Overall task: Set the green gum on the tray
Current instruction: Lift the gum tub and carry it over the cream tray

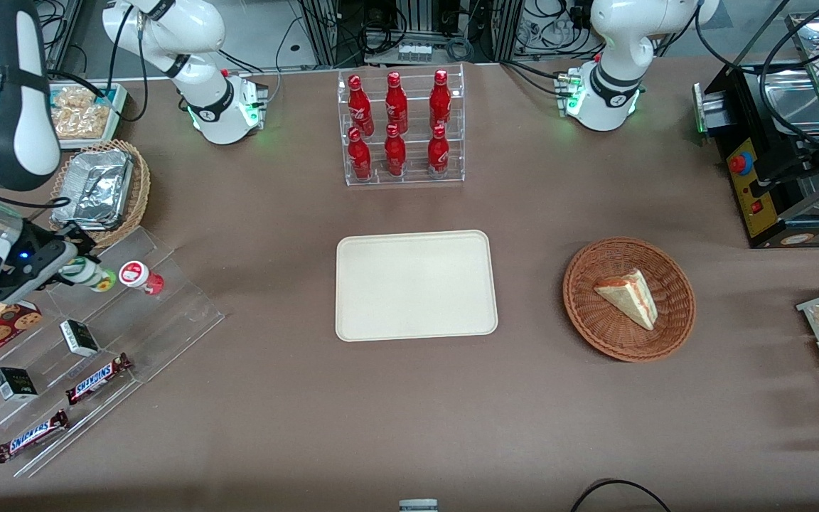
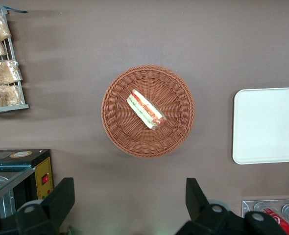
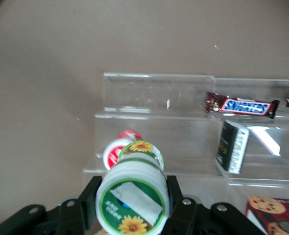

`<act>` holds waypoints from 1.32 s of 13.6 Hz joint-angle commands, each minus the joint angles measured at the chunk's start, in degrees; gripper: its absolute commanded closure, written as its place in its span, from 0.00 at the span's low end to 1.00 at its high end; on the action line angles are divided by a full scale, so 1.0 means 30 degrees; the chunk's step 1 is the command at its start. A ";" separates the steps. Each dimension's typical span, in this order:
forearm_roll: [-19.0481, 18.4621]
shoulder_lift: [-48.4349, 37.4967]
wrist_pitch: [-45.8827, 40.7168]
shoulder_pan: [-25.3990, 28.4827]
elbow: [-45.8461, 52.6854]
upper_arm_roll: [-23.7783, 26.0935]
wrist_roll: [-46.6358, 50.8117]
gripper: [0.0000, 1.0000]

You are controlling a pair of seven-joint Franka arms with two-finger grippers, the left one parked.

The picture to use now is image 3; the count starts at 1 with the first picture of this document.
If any small yogurt cup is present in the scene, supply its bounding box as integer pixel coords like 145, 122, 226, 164
95, 141, 171, 235

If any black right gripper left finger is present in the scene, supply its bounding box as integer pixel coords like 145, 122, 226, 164
46, 175, 103, 235

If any clear acrylic tiered stand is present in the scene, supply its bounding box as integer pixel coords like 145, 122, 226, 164
82, 72, 289, 235

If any red cookie box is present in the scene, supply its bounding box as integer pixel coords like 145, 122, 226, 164
244, 196, 289, 235

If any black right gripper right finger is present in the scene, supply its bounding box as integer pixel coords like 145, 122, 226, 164
163, 175, 213, 235

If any small black box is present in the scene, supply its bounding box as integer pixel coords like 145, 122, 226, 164
215, 119, 250, 175

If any red gum container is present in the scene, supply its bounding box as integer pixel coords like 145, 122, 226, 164
102, 138, 133, 171
117, 129, 143, 143

